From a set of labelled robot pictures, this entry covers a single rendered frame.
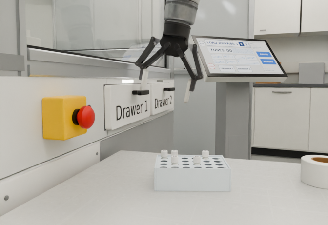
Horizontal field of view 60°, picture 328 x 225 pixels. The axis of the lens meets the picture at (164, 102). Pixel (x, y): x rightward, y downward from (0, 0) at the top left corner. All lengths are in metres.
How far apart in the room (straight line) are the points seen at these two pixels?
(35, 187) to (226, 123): 1.30
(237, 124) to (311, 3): 2.70
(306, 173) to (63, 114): 0.42
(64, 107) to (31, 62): 0.09
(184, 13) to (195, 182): 0.47
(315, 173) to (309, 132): 3.23
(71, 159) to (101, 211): 0.20
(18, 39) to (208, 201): 0.37
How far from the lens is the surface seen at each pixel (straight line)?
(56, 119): 0.50
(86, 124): 0.50
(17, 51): 0.49
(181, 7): 0.79
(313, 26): 4.11
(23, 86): 0.49
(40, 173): 0.53
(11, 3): 0.49
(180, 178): 0.47
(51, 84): 0.54
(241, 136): 1.75
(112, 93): 0.70
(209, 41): 1.68
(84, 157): 0.64
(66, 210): 0.44
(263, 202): 0.47
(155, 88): 1.02
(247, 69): 1.64
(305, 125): 3.74
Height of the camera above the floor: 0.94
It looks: 4 degrees down
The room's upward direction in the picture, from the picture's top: straight up
